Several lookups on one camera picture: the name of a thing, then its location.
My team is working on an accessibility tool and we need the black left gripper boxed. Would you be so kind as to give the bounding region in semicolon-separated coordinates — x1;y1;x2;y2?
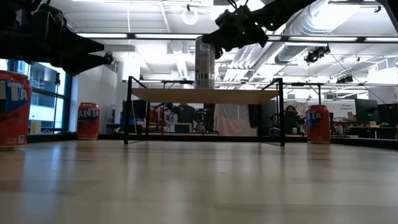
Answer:
14;3;113;76

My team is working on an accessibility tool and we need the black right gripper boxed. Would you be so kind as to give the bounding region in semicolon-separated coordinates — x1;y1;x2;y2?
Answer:
201;5;269;60

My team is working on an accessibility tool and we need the tall silver energy drink can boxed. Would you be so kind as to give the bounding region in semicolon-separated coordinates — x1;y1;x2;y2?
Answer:
194;36;216;90

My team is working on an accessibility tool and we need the red Fanta soda can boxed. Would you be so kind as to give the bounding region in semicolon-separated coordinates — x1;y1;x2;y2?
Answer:
305;105;331;144
76;102;101;141
0;70;33;152

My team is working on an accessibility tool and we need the wooden shelf with black legs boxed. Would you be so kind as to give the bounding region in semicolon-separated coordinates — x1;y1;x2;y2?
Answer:
123;76;286;147

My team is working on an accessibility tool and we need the long ceiling light strip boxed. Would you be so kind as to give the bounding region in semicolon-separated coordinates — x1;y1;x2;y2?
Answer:
76;32;398;44

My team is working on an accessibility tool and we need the black tripod stand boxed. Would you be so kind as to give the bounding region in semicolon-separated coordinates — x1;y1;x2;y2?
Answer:
53;72;62;133

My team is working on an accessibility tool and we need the black computer monitor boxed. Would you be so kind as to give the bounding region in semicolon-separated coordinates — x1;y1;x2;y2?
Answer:
355;98;379;123
122;99;147;126
377;103;398;127

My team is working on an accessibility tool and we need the person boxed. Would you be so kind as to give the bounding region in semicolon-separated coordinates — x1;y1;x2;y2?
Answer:
174;103;197;133
282;104;304;136

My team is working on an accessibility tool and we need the beige hanging cloth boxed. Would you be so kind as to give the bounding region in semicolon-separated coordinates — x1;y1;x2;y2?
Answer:
214;103;259;137

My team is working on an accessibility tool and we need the white sign board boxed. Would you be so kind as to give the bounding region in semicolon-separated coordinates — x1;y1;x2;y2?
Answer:
330;98;357;121

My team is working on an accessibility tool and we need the black ceiling track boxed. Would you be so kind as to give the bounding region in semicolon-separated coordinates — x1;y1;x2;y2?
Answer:
328;0;384;13

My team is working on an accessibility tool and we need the black desk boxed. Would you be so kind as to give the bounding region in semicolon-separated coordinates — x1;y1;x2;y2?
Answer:
349;124;398;140

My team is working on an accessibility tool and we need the dark window frame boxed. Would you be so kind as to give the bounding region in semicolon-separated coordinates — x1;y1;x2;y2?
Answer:
7;58;73;133

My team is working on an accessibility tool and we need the black metal table frame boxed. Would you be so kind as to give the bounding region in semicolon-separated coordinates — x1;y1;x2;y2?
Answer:
27;133;398;151

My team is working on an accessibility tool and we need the black overhead frame bar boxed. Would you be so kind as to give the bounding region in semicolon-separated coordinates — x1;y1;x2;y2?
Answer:
283;82;398;106

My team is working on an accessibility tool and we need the silver ventilation duct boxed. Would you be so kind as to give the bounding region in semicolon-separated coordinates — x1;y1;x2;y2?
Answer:
273;0;363;65

